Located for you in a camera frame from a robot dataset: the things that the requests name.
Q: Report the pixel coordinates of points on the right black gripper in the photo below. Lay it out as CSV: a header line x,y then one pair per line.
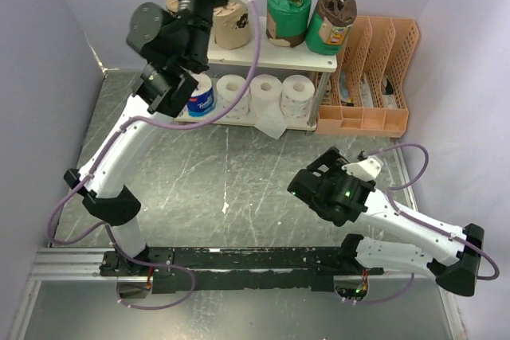
x,y
332,159

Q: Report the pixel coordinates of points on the beige roll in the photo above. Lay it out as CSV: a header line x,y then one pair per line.
x,y
172,6

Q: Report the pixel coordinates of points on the white roll pink dots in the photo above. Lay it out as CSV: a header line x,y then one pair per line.
x,y
228,87
296,97

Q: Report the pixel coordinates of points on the beige roll cloud print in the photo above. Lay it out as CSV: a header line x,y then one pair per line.
x,y
231,28

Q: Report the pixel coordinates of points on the plain white toilet roll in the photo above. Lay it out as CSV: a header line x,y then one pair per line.
x,y
265,92

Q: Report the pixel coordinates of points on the green brown roll orange label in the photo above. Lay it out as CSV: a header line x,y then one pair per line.
x,y
330,26

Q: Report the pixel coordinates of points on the blue Tempo roll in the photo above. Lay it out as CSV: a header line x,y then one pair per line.
x,y
202,100

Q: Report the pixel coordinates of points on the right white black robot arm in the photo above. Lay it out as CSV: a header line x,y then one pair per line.
x,y
339,191

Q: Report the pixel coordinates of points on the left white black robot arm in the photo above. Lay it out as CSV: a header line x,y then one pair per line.
x,y
175,48

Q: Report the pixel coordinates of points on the white two-tier shelf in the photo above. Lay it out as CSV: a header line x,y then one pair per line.
x,y
274,57

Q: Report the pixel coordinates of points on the orange plastic file organizer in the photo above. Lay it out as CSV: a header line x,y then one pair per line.
x,y
364,95

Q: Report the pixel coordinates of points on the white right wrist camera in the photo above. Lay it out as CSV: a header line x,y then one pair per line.
x,y
367,169

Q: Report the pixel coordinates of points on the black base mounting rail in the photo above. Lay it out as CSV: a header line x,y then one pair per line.
x,y
235,269

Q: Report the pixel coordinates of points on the aluminium frame rail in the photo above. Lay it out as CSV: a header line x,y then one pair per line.
x,y
67,264

